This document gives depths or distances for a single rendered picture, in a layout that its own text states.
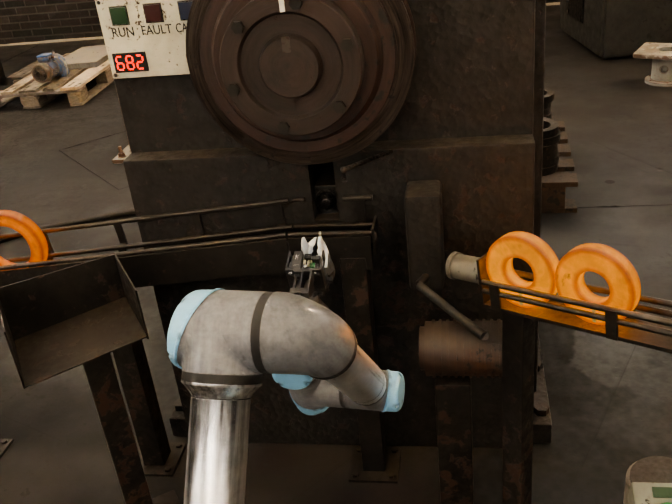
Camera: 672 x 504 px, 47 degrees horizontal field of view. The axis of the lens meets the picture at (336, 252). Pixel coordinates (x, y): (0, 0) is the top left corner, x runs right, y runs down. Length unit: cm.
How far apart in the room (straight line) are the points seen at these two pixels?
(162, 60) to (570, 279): 101
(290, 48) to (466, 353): 73
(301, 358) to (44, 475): 145
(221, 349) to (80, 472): 134
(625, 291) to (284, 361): 67
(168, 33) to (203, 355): 93
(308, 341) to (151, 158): 95
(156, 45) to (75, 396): 128
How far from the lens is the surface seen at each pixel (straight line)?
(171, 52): 183
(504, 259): 157
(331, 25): 151
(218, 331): 108
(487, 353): 170
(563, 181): 342
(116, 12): 185
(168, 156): 190
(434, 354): 170
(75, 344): 176
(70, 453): 246
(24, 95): 625
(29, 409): 270
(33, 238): 204
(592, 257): 146
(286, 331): 105
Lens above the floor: 148
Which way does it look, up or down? 27 degrees down
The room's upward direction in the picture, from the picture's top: 6 degrees counter-clockwise
